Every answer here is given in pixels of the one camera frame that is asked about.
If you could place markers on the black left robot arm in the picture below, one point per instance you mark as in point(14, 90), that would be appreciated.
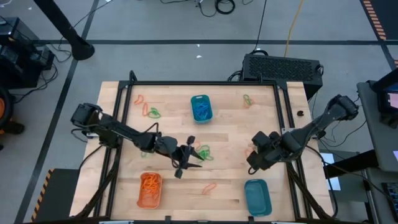
point(118, 130)

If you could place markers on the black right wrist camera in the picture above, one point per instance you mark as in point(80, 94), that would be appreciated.
point(260, 139)

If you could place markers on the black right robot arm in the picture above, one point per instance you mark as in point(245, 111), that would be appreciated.
point(314, 127)

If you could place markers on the light teal plastic basket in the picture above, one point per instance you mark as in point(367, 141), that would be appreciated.
point(192, 109)

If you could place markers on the black metal table frame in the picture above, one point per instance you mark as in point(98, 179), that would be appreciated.
point(202, 83)

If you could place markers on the black yellow striped mat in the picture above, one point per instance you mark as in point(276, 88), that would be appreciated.
point(54, 194)

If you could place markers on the grey desk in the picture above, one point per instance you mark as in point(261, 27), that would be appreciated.
point(377, 140)

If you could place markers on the dark monitor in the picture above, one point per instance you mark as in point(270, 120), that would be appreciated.
point(388, 96)

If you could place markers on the black equipment cart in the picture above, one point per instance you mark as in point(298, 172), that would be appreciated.
point(21, 53)

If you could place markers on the black orange striped mat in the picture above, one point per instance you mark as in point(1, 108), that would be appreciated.
point(382, 18)

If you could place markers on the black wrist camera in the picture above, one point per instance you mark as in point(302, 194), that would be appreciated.
point(178, 173)
point(260, 139)

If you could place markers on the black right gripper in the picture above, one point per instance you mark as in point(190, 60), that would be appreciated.
point(270, 154)

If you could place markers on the black computer tower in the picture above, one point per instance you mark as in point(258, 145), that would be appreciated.
point(281, 70)

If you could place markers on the dark teal plastic basket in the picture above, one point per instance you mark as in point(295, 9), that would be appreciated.
point(257, 197)

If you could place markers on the white power box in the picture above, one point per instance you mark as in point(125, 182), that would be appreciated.
point(90, 135)

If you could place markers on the orange black wheeled device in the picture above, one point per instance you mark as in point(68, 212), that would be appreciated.
point(3, 112)

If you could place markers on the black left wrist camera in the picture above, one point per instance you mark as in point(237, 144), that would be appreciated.
point(178, 173)

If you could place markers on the orange plastic basket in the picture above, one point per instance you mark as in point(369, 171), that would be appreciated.
point(140, 200)

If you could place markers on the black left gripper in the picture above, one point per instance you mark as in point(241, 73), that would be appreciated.
point(168, 146)

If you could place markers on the black keyboard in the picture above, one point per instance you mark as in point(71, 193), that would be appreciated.
point(392, 199)

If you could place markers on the black pole stand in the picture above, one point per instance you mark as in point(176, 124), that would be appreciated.
point(63, 28)

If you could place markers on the black stand beam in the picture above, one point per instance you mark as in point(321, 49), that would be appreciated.
point(351, 161)

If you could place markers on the small black knob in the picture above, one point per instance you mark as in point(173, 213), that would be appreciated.
point(300, 113)

